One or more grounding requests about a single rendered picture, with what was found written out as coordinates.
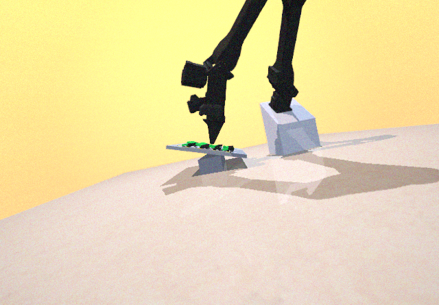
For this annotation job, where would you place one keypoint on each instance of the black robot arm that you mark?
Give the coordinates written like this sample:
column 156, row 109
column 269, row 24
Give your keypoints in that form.
column 227, row 53

